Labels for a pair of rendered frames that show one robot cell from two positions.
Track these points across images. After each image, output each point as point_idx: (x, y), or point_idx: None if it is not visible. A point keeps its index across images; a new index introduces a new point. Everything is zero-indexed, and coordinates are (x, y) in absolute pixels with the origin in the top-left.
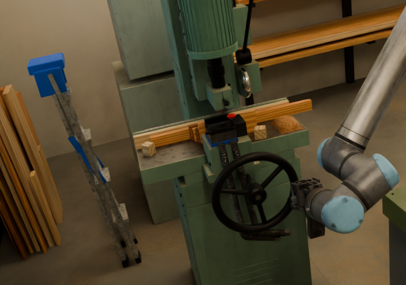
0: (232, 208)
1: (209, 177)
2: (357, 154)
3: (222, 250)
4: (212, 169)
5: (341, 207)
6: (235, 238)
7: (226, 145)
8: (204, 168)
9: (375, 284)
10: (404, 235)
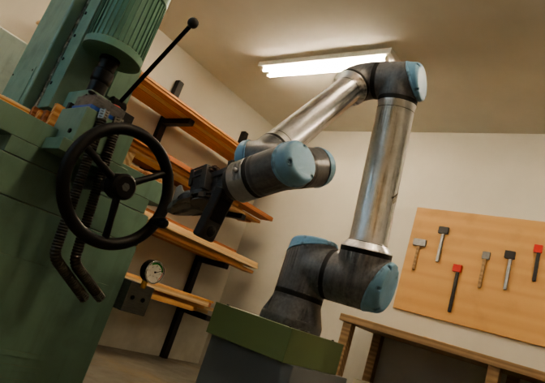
0: (38, 230)
1: (64, 140)
2: None
3: None
4: (71, 135)
5: (300, 148)
6: (11, 282)
7: (108, 118)
8: (52, 137)
9: None
10: (229, 357)
